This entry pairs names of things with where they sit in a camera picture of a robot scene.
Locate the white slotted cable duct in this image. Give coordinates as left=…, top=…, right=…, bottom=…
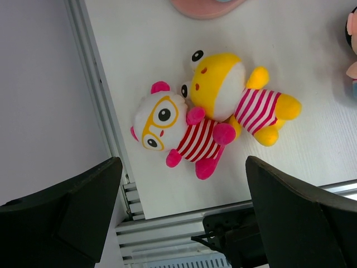
left=143, top=254, right=231, bottom=268

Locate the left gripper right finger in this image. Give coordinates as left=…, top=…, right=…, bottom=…
left=245, top=156, right=356, bottom=267

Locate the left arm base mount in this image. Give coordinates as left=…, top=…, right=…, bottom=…
left=191, top=208, right=268, bottom=267

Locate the aluminium front rail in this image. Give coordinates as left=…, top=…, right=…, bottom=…
left=115, top=178, right=357, bottom=263

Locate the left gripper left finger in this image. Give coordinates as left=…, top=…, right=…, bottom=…
left=1, top=157, right=123, bottom=267

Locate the white pink bear plush left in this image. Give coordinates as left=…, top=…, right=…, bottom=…
left=130, top=81, right=236, bottom=180

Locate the pink three-tier shelf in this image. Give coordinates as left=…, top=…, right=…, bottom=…
left=170, top=0, right=246, bottom=20

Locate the boy doll plush centre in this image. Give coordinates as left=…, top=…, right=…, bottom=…
left=344, top=5, right=357, bottom=98

